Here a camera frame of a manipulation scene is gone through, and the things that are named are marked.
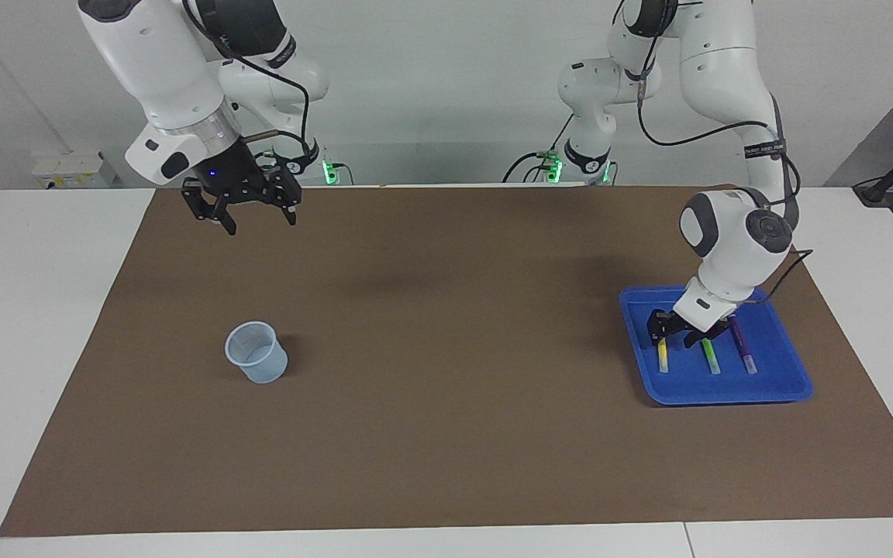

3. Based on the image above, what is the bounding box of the purple highlighter pen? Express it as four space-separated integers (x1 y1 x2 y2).
728 314 759 376

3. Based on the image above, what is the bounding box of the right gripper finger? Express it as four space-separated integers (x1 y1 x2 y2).
182 180 236 236
267 169 302 227

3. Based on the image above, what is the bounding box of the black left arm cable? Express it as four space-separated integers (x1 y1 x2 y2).
613 0 815 305

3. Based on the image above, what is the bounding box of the blue plastic tray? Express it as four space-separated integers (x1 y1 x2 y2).
619 284 814 406

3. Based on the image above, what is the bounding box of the black base cable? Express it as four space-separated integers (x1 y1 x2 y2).
502 115 575 184

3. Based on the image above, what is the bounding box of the brown table mat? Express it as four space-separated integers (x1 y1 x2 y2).
0 184 893 538

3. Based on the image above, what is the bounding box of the translucent plastic cup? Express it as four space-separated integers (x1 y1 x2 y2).
225 321 289 384

